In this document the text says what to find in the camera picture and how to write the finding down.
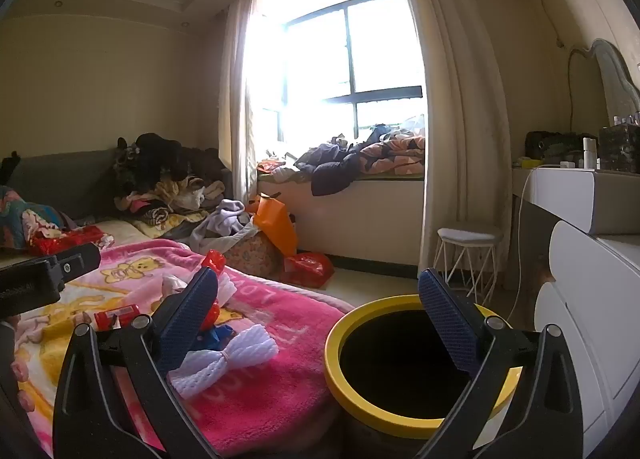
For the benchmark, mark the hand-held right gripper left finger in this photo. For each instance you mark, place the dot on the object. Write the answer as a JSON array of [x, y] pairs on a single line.
[[187, 319]]

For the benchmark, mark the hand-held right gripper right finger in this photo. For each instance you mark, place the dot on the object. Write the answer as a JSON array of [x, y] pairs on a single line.
[[447, 324]]

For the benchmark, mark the red plastic wrapper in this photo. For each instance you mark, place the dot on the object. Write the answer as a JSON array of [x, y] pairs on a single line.
[[212, 316]]

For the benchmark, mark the blue plastic toy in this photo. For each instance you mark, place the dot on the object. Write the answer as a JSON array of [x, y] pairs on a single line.
[[220, 334]]

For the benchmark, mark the red foil wrapper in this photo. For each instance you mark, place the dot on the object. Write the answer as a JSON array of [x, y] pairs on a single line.
[[212, 261]]

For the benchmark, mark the red and white candy wrapper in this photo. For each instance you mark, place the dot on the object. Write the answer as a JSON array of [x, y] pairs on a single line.
[[117, 315]]

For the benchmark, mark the yellow-rimmed black trash bin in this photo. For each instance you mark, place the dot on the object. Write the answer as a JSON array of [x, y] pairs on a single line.
[[350, 331]]

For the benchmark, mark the red printed cloth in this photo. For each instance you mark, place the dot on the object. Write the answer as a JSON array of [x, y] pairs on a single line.
[[70, 239]]

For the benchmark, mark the floral quilt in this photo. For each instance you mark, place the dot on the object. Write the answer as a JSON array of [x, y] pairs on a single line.
[[25, 221]]

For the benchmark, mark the floral fabric bag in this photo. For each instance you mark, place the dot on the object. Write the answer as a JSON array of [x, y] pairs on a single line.
[[255, 254]]

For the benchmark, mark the lavender garment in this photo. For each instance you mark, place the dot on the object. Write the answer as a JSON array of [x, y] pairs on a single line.
[[225, 219]]

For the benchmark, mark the pink printed blanket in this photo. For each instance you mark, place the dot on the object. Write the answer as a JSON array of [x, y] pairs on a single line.
[[270, 389]]

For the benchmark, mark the grey upholstered headboard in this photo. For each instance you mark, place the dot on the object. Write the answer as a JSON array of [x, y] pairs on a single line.
[[65, 179]]

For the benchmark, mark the pile of folded clothes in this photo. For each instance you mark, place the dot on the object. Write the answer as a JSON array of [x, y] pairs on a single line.
[[170, 201]]

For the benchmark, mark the orange bag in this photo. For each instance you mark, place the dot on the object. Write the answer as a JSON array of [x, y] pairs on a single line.
[[275, 226]]

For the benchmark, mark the red plastic bag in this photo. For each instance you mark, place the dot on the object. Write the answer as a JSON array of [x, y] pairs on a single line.
[[310, 269]]

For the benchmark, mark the white window seat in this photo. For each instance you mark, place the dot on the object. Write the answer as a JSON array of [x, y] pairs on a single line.
[[360, 219]]

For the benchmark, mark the white dressing table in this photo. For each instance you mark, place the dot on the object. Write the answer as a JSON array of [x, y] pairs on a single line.
[[590, 269]]

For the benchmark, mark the pile of dark clothes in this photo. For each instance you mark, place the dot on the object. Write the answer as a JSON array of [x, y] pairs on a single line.
[[160, 154]]

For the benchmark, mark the colourful crumpled cloth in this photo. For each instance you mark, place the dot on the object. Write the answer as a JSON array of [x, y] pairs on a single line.
[[275, 169]]

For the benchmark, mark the orange patterned quilt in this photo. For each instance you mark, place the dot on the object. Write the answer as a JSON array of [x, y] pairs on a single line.
[[395, 154]]

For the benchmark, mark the dark jacket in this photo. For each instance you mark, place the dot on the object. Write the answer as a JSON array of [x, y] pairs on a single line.
[[330, 169]]

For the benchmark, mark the dark bag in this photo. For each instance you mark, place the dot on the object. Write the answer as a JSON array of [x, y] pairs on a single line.
[[555, 146]]

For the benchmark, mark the cream thick curtain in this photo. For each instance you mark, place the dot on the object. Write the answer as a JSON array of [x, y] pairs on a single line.
[[460, 114]]

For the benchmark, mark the white bottle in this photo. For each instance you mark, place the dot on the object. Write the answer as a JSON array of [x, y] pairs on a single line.
[[589, 154]]

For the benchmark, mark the sheer white curtain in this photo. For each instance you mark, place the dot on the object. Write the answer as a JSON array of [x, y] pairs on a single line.
[[235, 89]]

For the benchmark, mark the dark storage box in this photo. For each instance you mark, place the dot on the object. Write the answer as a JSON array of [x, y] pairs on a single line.
[[620, 149]]

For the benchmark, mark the window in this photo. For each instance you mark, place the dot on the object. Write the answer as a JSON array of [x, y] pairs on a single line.
[[350, 64]]

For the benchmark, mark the wavy framed mirror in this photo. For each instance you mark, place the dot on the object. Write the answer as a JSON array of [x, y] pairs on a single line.
[[607, 84]]

